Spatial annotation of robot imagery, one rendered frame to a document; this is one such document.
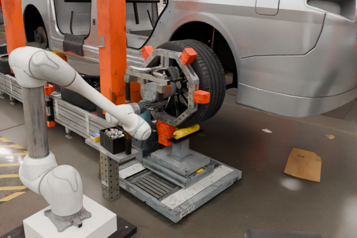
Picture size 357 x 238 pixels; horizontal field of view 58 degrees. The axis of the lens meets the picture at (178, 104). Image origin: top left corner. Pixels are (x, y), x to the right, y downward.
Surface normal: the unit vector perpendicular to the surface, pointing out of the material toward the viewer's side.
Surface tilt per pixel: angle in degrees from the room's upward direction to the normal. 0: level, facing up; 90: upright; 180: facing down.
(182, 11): 90
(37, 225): 3
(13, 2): 90
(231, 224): 0
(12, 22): 90
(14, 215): 0
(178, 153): 90
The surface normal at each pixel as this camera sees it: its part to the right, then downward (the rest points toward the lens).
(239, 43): -0.68, 0.22
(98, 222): 0.06, -0.93
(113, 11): 0.73, 0.24
